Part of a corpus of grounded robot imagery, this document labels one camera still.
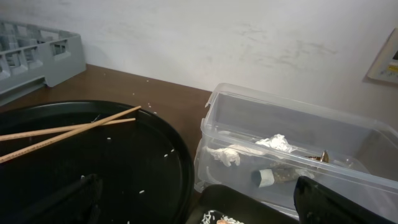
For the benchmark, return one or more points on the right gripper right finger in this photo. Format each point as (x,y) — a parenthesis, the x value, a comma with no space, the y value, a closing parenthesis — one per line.
(317,204)

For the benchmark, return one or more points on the clear plastic bin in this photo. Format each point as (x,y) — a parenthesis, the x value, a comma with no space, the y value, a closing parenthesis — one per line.
(353,156)

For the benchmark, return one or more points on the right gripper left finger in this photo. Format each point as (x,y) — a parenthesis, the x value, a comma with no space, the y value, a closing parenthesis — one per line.
(74,203)

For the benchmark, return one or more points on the grey dishwasher rack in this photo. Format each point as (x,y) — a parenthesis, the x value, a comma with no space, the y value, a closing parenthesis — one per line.
(35,56)

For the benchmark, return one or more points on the black rectangular tray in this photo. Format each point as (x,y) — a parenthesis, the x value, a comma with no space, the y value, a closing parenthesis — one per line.
(238,206)

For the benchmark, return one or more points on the wooden chopstick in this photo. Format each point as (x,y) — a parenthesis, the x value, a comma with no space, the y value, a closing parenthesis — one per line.
(57,130)
(63,136)

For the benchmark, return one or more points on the white napkin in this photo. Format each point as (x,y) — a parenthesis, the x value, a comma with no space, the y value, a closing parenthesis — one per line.
(231,154)

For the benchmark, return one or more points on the food scraps pile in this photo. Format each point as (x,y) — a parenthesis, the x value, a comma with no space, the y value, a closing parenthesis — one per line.
(216,217)

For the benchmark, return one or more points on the brown snack wrapper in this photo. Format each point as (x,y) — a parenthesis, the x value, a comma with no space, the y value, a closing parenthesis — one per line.
(268,170)

